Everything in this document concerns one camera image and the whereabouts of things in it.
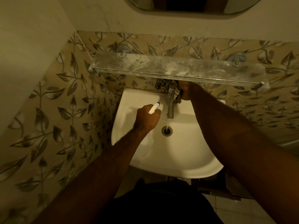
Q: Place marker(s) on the person's right hand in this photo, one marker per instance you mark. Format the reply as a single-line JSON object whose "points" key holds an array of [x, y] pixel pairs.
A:
{"points": [[186, 89]]}

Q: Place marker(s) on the person's left hand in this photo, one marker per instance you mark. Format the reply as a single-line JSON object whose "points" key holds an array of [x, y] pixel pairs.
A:
{"points": [[145, 118]]}

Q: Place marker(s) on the person's left fingers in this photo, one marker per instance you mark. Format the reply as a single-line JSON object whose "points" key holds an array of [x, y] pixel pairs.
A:
{"points": [[156, 116]]}

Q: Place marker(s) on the white spray bottle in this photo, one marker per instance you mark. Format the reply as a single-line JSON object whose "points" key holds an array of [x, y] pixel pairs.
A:
{"points": [[155, 107]]}

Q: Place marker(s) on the patterned cleaning cloth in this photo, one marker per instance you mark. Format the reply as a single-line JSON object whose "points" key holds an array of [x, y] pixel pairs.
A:
{"points": [[168, 87]]}

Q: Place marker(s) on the person's left forearm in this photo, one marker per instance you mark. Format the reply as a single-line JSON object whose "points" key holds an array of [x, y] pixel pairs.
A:
{"points": [[93, 177]]}

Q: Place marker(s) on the person's right forearm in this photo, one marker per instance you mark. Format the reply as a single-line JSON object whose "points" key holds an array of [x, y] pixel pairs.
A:
{"points": [[247, 153]]}

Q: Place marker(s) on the metal sink drain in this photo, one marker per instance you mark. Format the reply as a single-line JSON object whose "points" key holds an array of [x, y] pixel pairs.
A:
{"points": [[167, 131]]}

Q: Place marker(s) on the metal faucet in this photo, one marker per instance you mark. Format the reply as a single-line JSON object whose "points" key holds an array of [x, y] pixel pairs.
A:
{"points": [[171, 103]]}

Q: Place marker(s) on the white ceramic sink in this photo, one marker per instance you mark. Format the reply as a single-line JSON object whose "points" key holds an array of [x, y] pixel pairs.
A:
{"points": [[177, 146]]}

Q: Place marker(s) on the dusty glass shelf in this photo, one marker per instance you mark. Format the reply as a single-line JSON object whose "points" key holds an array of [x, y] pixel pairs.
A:
{"points": [[177, 67]]}

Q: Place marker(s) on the person's dark clothing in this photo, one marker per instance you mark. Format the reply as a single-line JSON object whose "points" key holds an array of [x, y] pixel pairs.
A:
{"points": [[161, 202]]}

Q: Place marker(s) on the round metal shelf bracket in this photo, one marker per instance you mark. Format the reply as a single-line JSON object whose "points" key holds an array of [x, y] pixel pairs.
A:
{"points": [[123, 49], [236, 57]]}

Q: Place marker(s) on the wall mirror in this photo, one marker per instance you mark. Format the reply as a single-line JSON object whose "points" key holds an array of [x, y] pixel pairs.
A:
{"points": [[193, 4]]}

